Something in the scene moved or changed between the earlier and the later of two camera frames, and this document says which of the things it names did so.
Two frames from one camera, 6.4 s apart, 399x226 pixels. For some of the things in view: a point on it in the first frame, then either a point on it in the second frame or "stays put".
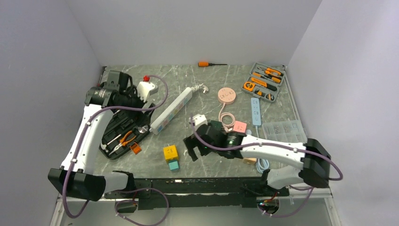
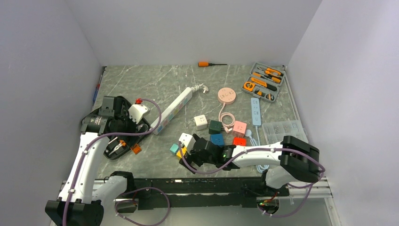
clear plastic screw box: [289, 131] stays put
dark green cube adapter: [217, 125] stays put
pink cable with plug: [227, 127] stays put
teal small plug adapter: [173, 165] -> [174, 148]
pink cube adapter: [240, 126] stays put
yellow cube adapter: [171, 153] -> [183, 150]
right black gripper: [191, 142] -> [190, 158]
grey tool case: [263, 82] stays put
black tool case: [123, 129] stays put
